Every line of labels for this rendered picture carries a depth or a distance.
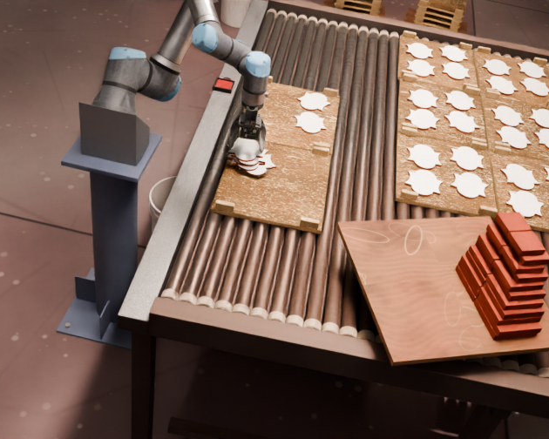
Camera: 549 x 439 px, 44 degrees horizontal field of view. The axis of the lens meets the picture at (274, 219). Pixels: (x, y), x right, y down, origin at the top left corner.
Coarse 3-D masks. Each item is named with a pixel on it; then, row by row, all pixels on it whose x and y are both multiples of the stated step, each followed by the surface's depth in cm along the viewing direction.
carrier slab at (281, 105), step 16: (272, 96) 267; (288, 96) 268; (272, 112) 258; (288, 112) 259; (320, 112) 263; (336, 112) 264; (272, 128) 250; (288, 128) 252; (288, 144) 244; (304, 144) 246
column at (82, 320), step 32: (64, 160) 230; (96, 160) 233; (96, 192) 244; (128, 192) 245; (96, 224) 255; (128, 224) 255; (96, 256) 268; (128, 256) 267; (96, 288) 282; (64, 320) 287; (96, 320) 289
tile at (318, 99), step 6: (306, 96) 269; (312, 96) 269; (318, 96) 270; (324, 96) 270; (306, 102) 265; (312, 102) 266; (318, 102) 266; (324, 102) 267; (306, 108) 262; (312, 108) 262; (318, 108) 263
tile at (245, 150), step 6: (240, 138) 232; (234, 144) 229; (240, 144) 230; (246, 144) 230; (252, 144) 231; (234, 150) 227; (240, 150) 227; (246, 150) 228; (252, 150) 228; (258, 150) 229; (240, 156) 225; (246, 156) 225; (252, 156) 226; (258, 156) 227
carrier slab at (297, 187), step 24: (288, 168) 233; (312, 168) 235; (216, 192) 219; (240, 192) 220; (264, 192) 222; (288, 192) 224; (312, 192) 225; (240, 216) 213; (264, 216) 213; (288, 216) 215; (312, 216) 216
